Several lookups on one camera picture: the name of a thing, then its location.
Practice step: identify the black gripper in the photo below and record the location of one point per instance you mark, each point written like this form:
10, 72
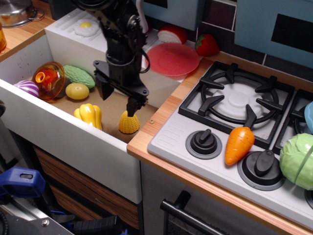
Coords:
113, 75

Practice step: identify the yellow toy corn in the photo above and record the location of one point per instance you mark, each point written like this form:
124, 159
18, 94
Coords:
128, 125

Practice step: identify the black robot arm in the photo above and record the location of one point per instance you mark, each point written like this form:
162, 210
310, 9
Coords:
120, 23

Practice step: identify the pink round plate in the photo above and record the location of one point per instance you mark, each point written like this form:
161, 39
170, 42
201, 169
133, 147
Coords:
172, 59

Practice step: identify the yellow toy bell pepper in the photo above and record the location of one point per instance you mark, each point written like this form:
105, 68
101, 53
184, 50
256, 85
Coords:
90, 114

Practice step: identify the yellow toy potato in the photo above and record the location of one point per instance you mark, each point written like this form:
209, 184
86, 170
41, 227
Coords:
77, 91

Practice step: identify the green toy bitter gourd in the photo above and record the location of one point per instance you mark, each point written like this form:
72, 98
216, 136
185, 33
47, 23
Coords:
78, 75

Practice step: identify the white toy sink basin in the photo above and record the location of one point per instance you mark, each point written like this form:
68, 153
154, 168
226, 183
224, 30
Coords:
100, 154

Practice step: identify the toy fried egg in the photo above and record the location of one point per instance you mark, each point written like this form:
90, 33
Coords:
86, 27

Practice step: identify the red white toy bread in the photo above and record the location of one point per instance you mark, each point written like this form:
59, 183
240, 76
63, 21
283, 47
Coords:
172, 34

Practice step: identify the purple striped toy onion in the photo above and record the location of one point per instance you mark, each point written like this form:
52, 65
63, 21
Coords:
28, 86

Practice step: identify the grey toy faucet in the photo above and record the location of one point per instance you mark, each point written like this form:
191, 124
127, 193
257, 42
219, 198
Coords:
143, 22

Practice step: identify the black left stove knob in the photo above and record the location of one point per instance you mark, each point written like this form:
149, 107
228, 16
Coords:
203, 145

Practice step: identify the black stove knob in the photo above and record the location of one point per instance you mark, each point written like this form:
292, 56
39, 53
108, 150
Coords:
261, 170
203, 145

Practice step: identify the red toy strawberry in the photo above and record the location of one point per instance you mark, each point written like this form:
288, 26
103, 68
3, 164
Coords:
206, 45

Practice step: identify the black burner grate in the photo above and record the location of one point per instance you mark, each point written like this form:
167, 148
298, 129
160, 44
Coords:
294, 122
227, 97

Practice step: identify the grey toy stove top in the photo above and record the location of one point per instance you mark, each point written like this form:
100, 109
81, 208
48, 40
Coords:
289, 201

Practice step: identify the orange transparent cup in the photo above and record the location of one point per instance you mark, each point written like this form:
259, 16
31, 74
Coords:
2, 39

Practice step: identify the orange toy carrot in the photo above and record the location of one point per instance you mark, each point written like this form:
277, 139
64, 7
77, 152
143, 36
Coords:
240, 141

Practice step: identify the blue clamp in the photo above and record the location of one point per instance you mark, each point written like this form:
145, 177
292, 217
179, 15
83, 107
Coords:
22, 183

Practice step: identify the steel pot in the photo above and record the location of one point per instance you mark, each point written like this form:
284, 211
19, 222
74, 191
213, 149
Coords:
15, 13

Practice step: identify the black right stove knob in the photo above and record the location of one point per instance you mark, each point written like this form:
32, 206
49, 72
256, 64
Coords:
261, 170

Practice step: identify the green toy cabbage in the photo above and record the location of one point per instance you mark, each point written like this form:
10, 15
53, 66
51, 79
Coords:
296, 160

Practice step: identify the light blue bowl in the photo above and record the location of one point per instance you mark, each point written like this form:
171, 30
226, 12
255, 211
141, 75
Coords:
308, 114

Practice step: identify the black oven door handle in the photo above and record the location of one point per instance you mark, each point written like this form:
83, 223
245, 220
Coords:
177, 218

